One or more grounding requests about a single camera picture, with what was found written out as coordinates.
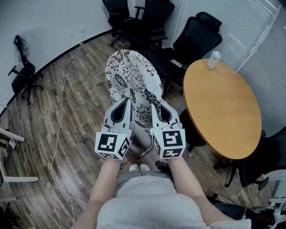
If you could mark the person's left forearm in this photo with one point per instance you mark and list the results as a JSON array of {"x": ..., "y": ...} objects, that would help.
[{"x": 107, "y": 179}]

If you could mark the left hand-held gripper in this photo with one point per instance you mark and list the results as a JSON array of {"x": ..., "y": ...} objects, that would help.
[{"x": 107, "y": 142}]

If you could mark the person's right forearm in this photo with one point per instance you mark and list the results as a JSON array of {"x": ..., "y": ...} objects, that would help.
[{"x": 185, "y": 179}]

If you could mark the black white patterned strip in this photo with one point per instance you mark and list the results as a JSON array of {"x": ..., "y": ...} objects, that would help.
[{"x": 176, "y": 62}]

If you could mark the white-legged desk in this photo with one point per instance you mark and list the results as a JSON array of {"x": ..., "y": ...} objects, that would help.
[{"x": 13, "y": 134}]

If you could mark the round yellow wooden table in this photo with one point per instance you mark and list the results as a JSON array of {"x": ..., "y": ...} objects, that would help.
[{"x": 223, "y": 107}]

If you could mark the black round grey-rimmed device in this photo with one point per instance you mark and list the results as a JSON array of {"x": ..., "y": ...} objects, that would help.
[{"x": 230, "y": 211}]

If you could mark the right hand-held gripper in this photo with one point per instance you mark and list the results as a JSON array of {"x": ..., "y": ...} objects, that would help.
[{"x": 171, "y": 138}]

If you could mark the white desk frame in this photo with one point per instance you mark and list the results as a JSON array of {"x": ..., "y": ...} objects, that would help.
[{"x": 9, "y": 198}]

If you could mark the black white patterned device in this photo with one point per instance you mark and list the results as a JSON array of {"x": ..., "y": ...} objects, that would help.
[{"x": 261, "y": 217}]

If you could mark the black office chair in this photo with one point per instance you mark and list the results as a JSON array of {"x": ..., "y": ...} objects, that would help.
[
  {"x": 252, "y": 170},
  {"x": 196, "y": 40},
  {"x": 116, "y": 11},
  {"x": 21, "y": 78},
  {"x": 154, "y": 13}
]

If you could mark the person's grey shirt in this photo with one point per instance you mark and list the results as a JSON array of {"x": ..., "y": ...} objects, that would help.
[{"x": 145, "y": 208}]

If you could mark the person's light grey trousers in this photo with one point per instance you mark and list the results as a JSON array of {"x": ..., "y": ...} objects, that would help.
[{"x": 134, "y": 176}]

